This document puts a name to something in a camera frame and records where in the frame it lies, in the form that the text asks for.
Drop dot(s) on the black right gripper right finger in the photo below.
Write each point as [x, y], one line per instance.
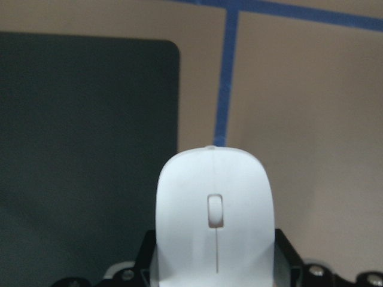
[289, 269]

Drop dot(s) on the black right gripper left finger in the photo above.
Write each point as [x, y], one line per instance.
[136, 272]

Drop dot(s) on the white computer mouse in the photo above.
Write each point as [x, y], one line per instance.
[214, 220]

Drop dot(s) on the black mousepad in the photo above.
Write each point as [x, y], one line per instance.
[87, 124]

